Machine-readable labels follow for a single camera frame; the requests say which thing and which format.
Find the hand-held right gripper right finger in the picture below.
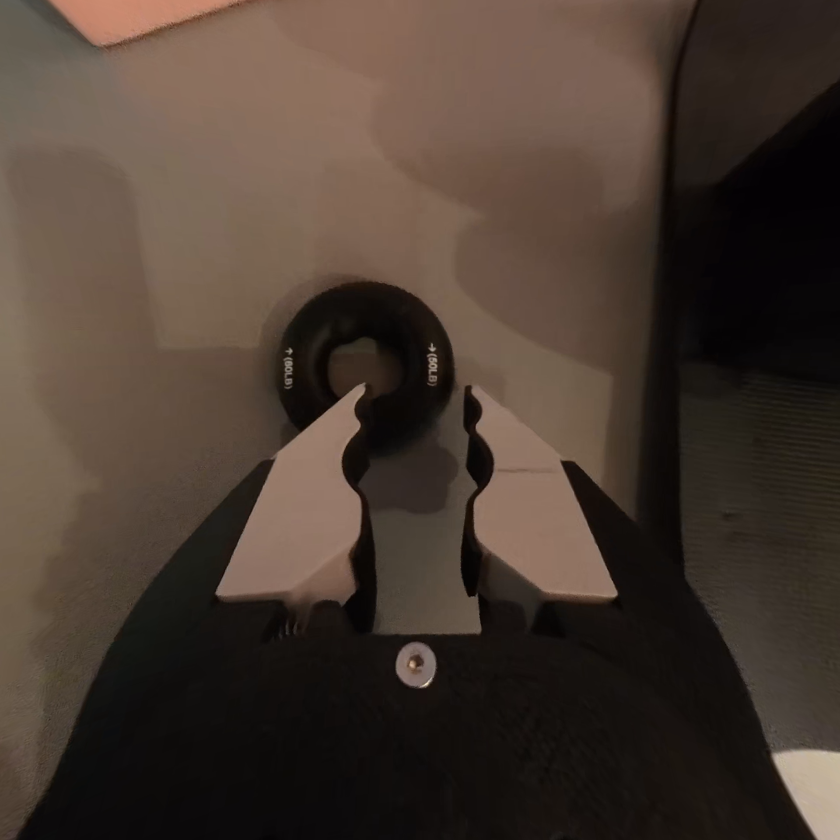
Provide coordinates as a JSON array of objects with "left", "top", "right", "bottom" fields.
[{"left": 461, "top": 385, "right": 622, "bottom": 606}]

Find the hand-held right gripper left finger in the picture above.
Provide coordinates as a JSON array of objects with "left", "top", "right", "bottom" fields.
[{"left": 215, "top": 383, "right": 378, "bottom": 634}]

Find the black rubber grip ring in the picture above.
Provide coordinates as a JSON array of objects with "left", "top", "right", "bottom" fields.
[{"left": 281, "top": 281, "right": 455, "bottom": 455}]

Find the salmon pink sheet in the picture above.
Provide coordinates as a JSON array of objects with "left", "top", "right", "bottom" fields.
[{"left": 49, "top": 0, "right": 265, "bottom": 48}]

